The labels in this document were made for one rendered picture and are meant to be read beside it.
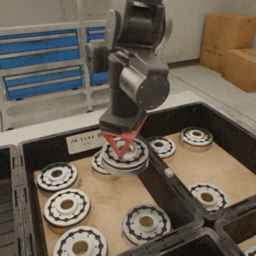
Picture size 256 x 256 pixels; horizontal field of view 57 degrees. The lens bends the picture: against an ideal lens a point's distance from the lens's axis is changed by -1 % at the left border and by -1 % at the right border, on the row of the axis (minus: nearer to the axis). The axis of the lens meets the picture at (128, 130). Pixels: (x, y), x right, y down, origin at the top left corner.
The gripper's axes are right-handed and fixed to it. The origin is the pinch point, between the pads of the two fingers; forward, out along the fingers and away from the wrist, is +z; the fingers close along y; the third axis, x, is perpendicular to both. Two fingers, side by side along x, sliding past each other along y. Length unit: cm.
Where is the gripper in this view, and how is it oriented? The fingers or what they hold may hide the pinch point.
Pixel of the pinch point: (124, 146)
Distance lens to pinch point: 51.7
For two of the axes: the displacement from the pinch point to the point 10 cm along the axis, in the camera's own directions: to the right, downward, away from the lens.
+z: -0.2, 8.1, 5.8
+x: -9.3, -2.2, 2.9
